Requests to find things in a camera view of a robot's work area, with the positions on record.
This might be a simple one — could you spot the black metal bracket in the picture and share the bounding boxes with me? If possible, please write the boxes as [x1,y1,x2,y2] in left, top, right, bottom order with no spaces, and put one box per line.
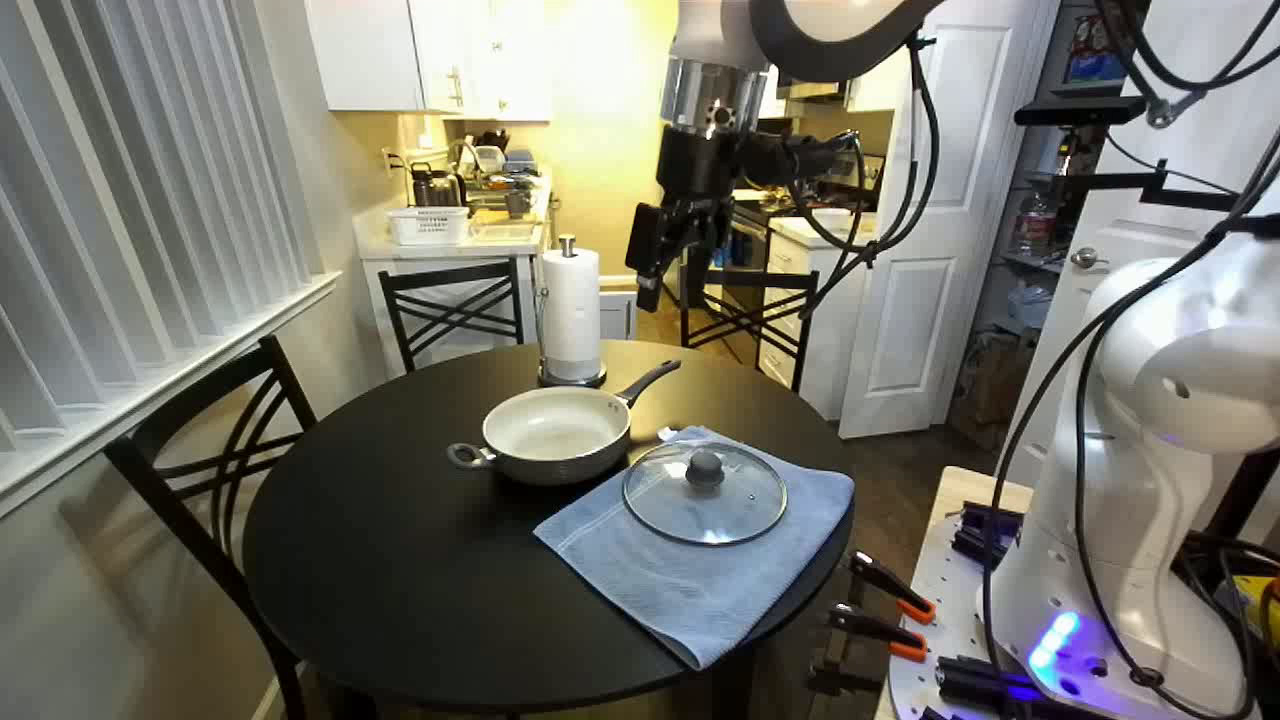
[1010,91,1280,224]

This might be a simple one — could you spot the white wall vent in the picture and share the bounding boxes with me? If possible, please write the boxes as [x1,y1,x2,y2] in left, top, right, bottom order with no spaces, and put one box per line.
[594,288,641,344]

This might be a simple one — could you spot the orange handled black clamp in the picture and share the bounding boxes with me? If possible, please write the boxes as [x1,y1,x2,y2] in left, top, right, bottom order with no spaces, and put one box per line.
[847,549,941,629]
[822,598,932,669]

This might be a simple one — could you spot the white vertical window blinds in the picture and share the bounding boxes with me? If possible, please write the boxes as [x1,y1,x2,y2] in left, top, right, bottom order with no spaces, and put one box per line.
[0,0,331,464]

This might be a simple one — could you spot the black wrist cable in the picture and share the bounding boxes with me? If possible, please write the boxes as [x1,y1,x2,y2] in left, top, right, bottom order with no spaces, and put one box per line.
[796,33,943,310]

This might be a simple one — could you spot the white panel door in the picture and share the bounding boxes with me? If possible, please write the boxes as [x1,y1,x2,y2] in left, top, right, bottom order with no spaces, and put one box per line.
[836,0,1065,442]

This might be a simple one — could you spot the clear plastic container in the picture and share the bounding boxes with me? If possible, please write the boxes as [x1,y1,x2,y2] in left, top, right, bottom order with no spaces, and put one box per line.
[386,200,470,252]

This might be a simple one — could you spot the white paper towel roll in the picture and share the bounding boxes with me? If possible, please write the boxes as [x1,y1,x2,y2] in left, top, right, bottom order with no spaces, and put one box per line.
[535,248,608,372]

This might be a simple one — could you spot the black metal chair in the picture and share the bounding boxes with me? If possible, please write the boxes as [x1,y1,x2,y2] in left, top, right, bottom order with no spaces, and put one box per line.
[374,254,527,377]
[101,331,322,720]
[674,264,821,396]

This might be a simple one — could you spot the dark countertop appliance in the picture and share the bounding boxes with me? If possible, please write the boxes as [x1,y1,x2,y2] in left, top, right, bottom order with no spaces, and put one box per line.
[405,124,543,224]

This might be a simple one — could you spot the glass lid with grey knob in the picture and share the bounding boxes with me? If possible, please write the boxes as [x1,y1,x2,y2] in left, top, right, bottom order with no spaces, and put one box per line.
[617,435,796,551]

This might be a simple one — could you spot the white kitchen cart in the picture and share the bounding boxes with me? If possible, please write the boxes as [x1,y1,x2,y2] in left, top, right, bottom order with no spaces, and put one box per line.
[351,196,553,377]

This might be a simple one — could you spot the black and steel refrigerator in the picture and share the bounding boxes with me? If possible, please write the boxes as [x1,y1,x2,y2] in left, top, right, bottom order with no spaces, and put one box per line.
[660,54,781,135]

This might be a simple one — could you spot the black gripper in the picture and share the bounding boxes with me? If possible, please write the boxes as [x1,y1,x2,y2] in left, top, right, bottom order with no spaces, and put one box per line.
[624,117,807,314]

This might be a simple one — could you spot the light blue cloth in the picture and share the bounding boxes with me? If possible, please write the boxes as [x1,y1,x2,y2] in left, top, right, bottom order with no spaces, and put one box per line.
[531,418,858,670]

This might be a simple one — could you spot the cluttered storage shelf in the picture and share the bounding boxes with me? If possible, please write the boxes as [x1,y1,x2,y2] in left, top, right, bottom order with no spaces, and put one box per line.
[950,0,1150,452]

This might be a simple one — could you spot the white upper cabinets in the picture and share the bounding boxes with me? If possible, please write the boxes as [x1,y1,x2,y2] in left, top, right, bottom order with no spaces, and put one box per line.
[299,0,557,129]

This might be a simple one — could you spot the grey pan with white interior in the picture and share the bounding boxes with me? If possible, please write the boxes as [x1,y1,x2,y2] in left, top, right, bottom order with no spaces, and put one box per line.
[442,357,685,486]

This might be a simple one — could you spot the brown paper bag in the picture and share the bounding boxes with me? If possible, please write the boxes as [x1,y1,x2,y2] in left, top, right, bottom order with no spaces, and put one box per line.
[950,326,1034,452]

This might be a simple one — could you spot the white perforated base board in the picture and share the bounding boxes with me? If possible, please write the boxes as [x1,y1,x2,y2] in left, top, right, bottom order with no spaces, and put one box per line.
[875,461,1055,720]

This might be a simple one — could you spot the black clamp block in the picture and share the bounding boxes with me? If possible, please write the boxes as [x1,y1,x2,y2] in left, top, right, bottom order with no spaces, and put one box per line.
[948,501,1027,573]

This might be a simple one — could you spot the black base cable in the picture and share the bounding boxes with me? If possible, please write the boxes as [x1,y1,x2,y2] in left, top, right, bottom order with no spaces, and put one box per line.
[981,132,1280,720]

